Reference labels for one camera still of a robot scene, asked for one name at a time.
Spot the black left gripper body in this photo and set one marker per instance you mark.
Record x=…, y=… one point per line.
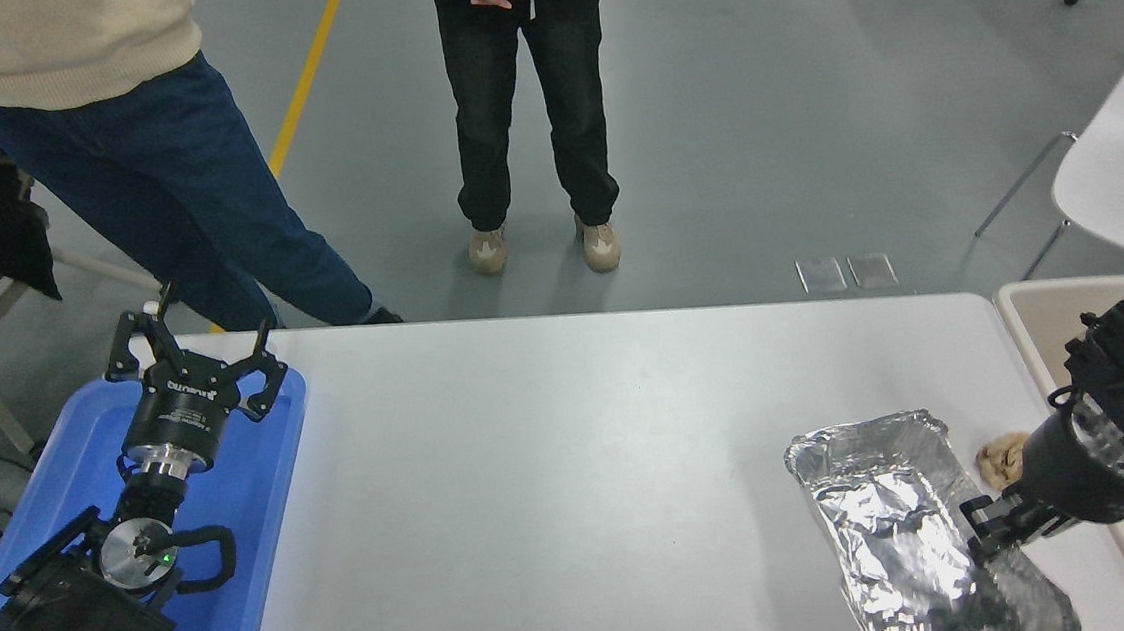
x=178, y=411

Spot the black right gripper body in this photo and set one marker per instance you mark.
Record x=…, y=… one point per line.
x=1066, y=471

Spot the foil plate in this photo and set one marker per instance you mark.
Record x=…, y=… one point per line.
x=889, y=520

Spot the clear floor plate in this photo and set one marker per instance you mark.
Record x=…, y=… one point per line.
x=822, y=275
x=871, y=270

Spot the crumpled tan paper ball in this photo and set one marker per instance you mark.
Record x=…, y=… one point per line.
x=1002, y=456

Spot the blue plastic tray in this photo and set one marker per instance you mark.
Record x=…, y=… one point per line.
x=236, y=502

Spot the large pale bin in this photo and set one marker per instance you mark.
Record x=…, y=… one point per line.
x=1035, y=338

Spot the person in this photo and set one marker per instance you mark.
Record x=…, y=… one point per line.
x=158, y=157
x=486, y=111

